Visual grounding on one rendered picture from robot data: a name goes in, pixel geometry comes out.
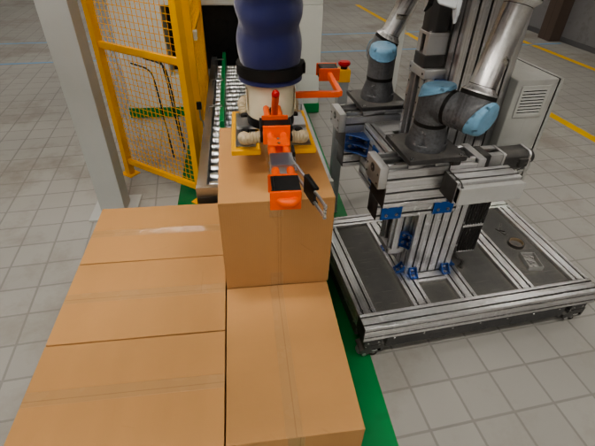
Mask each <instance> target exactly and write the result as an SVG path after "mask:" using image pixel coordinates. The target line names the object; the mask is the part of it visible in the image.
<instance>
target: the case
mask: <svg viewBox="0 0 595 446"><path fill-rule="evenodd" d="M231 134H232V127H228V128H220V140H219V174H218V212H219V219H220V234H221V242H222V249H223V257H224V266H225V274H226V281H227V288H243V287H254V286H265V285H275V284H286V283H297V282H307V281H327V280H328V269H329V260H330V251H331V241H332V232H333V222H334V212H335V203H336V197H335V194H334V191H333V189H332V187H331V184H330V182H329V179H328V176H327V173H326V171H325V168H324V165H323V164H322V161H321V157H320V154H319V152H318V150H317V147H316V145H315V143H314V145H315V148H316V152H315V153H297V154H296V157H295V159H296V162H297V164H298V165H299V167H300V168H301V169H302V171H303V172H304V174H310V175H311V177H312V178H313V180H314V181H315V183H316V184H317V186H318V187H319V190H316V191H317V192H318V194H319V195H320V196H321V198H322V200H323V201H324V203H325V204H326V205H327V207H328V208H327V215H326V217H327V218H326V219H323V218H322V216H321V215H320V213H319V212H318V210H317V209H316V207H315V206H314V205H312V204H311V202H310V200H309V199H308V197H307V196H306V194H305V192H304V189H303V187H302V186H301V184H300V187H301V191H302V198H301V209H292V210H273V211H270V193H268V185H267V175H268V174H270V171H269V168H270V167H269V164H268V162H269V155H268V150H267V144H263V143H260V149H261V154H260V155H246V156H232V155H231Z"/></svg>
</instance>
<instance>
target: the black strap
mask: <svg viewBox="0 0 595 446"><path fill-rule="evenodd" d="M236 73H237V74H238V75H239V76H240V77H241V78H243V79H245V80H247V81H254V82H260V83H281V82H287V81H294V80H295V79H297V78H299V77H300V76H301V75H302V74H303V73H305V61H304V60H303V59H301V58H300V62H299V64H298V65H295V66H293V67H291V68H286V69H280V70H256V69H252V68H249V67H246V66H243V65H242V63H241V62H240V58H238V59H237V60H236Z"/></svg>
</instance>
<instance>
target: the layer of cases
mask: <svg viewBox="0 0 595 446"><path fill-rule="evenodd" d="M364 433H365V425H364V422H363V418H362V415H361V411H360V407H359V402H358V398H357V395H356V391H355V387H354V384H353V381H352V375H351V371H350V367H349V364H348V361H347V357H346V354H345V350H344V344H343V340H342V337H341V334H340V330H339V326H338V323H337V319H336V314H335V310H334V306H333V303H332V299H331V296H330V293H329V289H328V283H327V281H307V282H297V283H286V284H275V285H265V286H254V287H243V288H227V281H226V274H225V266H224V257H223V249H222V242H221V234H220V219H219V212H218V203H216V204H184V205H168V206H151V207H135V208H118V209H103V210H102V212H101V214H100V217H99V219H98V222H97V224H96V227H95V229H94V231H93V234H92V236H91V238H90V240H89V244H88V246H87V249H86V250H85V252H84V255H83V257H82V259H81V262H80V265H79V267H78V269H77V272H76V274H75V276H74V278H73V282H72V284H71V286H70V288H69V290H68V293H67V295H66V299H65V301H64V303H63V305H62V307H61V310H60V312H59V315H58V317H57V320H56V322H55V324H54V327H53V328H52V331H51V333H50V337H49V339H48V341H47V343H46V347H45V348H44V350H43V352H42V355H41V358H40V360H39V362H38V365H37V367H36V369H35V372H34V375H33V377H32V379H31V381H30V383H29V386H28V388H27V392H26V394H25V396H24V398H23V400H22V403H21V405H20V407H19V410H18V413H17V415H16V417H15V420H14V421H13V424H12V427H11V430H10V432H9V434H8V436H7V438H6V441H5V443H4V446H361V444H362V440H363V436H364Z"/></svg>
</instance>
